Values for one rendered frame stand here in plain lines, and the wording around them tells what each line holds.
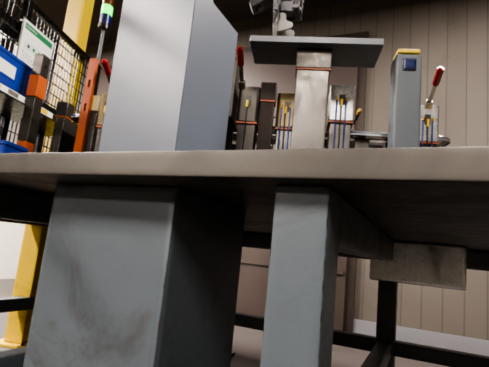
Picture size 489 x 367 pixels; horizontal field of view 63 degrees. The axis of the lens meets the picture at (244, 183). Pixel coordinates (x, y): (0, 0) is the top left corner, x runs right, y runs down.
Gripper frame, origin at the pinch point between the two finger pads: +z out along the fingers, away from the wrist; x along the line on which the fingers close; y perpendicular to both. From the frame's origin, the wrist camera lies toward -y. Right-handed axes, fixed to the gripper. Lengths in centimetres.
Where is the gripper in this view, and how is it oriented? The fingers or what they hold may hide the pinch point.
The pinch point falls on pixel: (274, 41)
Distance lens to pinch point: 128.8
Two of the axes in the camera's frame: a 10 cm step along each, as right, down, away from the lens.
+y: 9.7, 0.6, -2.4
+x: 2.3, 1.9, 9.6
